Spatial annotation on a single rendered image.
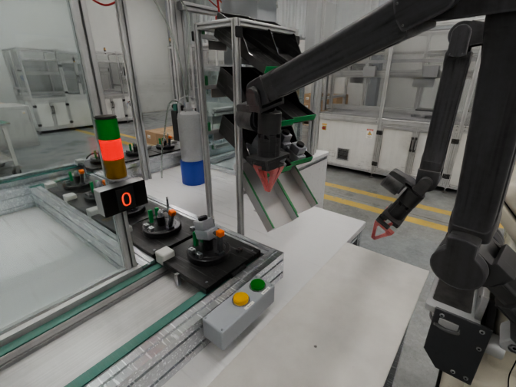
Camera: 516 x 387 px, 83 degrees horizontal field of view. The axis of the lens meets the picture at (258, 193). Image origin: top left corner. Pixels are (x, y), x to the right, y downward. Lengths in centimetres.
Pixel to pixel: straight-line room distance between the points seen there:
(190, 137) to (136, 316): 114
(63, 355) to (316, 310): 65
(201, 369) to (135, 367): 17
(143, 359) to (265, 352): 29
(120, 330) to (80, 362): 10
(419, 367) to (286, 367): 135
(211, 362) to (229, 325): 11
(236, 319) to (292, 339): 18
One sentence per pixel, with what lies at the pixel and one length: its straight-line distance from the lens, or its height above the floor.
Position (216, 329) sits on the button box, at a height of 96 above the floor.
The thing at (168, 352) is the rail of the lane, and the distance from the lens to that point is 76.
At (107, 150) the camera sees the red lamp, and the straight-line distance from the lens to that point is 81.
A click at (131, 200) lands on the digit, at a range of 86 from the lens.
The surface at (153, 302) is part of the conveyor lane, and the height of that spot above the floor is 92.
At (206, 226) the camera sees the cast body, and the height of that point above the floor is 108.
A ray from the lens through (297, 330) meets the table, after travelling 89.
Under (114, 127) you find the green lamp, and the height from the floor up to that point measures 139.
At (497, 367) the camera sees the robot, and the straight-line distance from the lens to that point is 92.
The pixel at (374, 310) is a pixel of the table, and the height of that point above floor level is 86.
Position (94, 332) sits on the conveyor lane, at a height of 92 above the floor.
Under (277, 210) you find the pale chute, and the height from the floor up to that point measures 103.
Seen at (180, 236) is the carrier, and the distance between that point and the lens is 109.
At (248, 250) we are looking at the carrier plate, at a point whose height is 97.
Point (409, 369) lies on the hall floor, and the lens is 205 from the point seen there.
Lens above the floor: 151
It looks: 23 degrees down
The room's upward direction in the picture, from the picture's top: straight up
